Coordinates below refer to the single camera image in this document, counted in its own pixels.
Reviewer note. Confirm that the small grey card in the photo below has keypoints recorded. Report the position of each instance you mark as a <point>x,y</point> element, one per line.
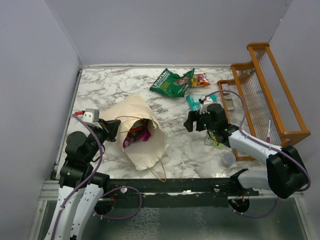
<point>229,104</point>

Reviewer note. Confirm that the beige paper bag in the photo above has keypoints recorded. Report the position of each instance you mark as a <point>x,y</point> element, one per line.
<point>136,116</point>

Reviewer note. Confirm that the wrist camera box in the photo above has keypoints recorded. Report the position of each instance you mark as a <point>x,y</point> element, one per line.
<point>205,101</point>
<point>89,116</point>

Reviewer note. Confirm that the small clear plastic cup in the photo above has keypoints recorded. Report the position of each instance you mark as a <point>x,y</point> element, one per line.
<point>227,160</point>

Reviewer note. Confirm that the green chips bag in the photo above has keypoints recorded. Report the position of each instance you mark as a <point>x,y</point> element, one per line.
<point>171,84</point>

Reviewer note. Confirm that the small red white box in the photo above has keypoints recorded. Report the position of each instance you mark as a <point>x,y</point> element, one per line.
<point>225,88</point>

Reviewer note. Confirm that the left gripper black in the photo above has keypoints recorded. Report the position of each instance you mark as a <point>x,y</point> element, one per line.
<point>112,126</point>

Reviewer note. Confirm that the wooden tiered rack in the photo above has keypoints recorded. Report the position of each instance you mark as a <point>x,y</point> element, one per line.
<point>261,84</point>

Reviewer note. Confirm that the black front frame bar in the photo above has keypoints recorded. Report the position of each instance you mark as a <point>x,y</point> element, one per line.
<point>184,192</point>

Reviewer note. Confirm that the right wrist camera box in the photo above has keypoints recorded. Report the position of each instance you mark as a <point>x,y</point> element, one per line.
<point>205,101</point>

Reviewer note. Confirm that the teal snack packet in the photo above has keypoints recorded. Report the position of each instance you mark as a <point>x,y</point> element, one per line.
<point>193,102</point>

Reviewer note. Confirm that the magenta snack packet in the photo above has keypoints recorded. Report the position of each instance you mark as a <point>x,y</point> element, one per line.
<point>136,137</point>

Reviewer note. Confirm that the pink white marker pen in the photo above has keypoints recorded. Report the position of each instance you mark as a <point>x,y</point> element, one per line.
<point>268,136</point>

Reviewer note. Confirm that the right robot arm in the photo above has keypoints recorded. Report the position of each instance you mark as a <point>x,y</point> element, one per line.
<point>285,172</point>

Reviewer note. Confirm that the light green snack packet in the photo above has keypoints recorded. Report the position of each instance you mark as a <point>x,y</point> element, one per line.
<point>212,141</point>

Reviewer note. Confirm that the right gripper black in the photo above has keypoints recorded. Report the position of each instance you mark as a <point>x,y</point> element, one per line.
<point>193,116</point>

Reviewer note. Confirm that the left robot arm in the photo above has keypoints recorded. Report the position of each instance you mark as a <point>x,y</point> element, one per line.
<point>80,184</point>

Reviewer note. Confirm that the orange colourful candy bag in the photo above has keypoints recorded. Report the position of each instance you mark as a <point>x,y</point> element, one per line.
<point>199,80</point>

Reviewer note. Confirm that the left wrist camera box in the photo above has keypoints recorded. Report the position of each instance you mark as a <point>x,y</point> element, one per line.
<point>89,116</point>

